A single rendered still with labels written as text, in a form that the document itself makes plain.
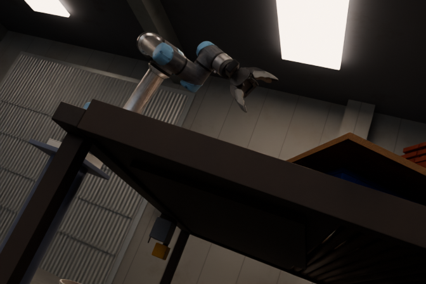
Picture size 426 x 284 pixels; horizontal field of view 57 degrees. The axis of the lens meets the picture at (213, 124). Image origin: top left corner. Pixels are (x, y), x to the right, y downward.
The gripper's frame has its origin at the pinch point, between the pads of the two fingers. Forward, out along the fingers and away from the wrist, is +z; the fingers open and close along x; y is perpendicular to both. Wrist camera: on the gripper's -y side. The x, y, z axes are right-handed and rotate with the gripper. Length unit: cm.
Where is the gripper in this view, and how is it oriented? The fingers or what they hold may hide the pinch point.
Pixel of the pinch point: (262, 95)
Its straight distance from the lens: 130.4
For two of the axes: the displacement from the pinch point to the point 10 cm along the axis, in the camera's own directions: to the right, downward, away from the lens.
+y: 3.9, 4.1, 8.2
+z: 5.8, 5.8, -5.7
